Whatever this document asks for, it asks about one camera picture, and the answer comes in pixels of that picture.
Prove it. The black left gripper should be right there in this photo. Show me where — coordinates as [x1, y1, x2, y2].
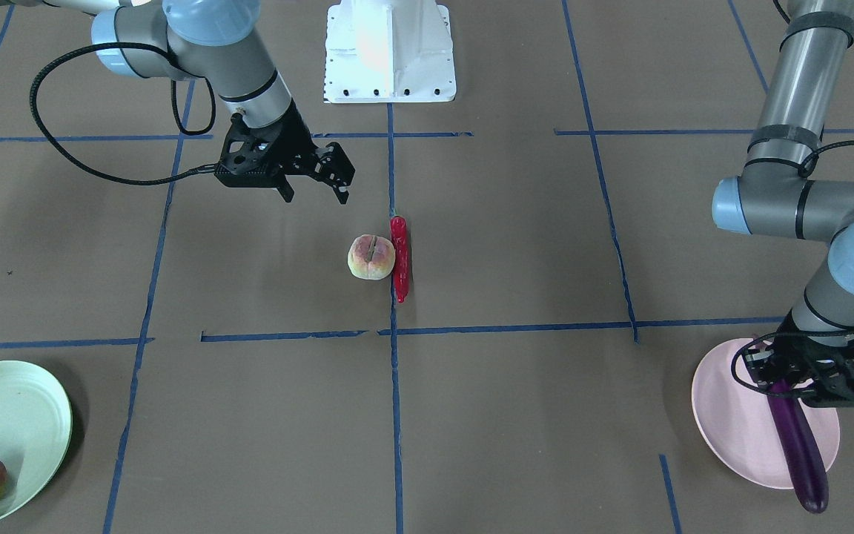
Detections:
[741, 312, 854, 408]

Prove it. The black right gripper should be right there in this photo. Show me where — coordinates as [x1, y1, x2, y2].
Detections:
[214, 101, 356, 204]

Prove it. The red chili pepper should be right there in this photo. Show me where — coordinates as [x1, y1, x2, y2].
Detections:
[390, 215, 411, 303]

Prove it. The pink peach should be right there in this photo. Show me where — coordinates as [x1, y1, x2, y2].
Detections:
[347, 234, 396, 280]

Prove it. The purple eggplant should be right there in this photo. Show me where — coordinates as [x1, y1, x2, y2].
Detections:
[768, 380, 830, 514]

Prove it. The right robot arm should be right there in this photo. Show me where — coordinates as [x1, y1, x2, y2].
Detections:
[28, 1, 355, 204]

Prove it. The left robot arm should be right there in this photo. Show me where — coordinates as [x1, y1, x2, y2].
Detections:
[712, 1, 854, 408]

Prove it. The pink plate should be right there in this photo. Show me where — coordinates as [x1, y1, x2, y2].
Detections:
[691, 338, 841, 490]

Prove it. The light green plate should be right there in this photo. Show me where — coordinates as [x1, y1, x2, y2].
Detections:
[0, 360, 73, 520]

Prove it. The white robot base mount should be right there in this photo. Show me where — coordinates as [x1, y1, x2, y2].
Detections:
[323, 1, 457, 105]

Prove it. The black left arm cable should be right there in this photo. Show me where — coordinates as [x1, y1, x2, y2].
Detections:
[729, 139, 854, 401]

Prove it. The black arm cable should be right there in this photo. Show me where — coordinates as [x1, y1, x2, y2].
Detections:
[30, 42, 244, 186]
[729, 139, 854, 401]

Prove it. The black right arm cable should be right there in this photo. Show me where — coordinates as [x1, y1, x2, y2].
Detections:
[30, 42, 244, 186]

